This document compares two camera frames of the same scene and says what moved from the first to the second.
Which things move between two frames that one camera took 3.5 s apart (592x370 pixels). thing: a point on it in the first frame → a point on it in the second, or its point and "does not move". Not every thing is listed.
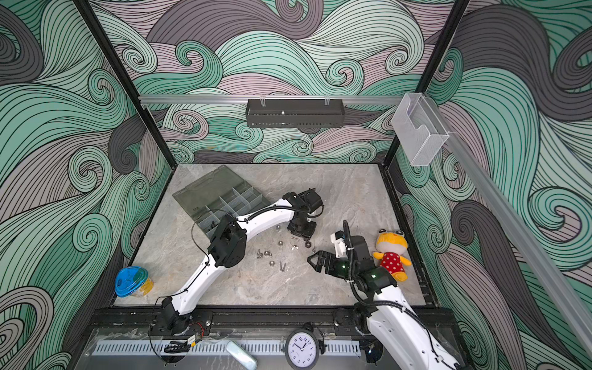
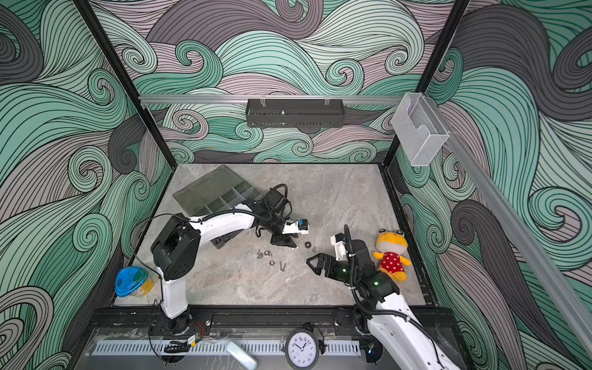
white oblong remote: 241,355 does not move
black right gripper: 330,260 does not move
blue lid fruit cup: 132,280 does not move
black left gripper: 307,236 → 284,240
